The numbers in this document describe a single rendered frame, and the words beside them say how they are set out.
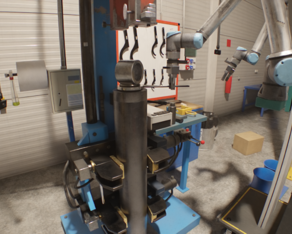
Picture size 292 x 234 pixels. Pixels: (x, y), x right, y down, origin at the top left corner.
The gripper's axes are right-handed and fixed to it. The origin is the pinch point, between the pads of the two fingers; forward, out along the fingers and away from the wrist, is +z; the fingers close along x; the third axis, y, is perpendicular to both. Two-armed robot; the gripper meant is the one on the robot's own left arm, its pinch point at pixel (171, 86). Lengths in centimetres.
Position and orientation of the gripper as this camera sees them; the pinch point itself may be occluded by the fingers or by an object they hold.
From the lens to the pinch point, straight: 123.0
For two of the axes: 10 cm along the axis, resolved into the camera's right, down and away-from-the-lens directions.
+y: -9.9, 0.4, -1.4
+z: 0.0, 9.5, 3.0
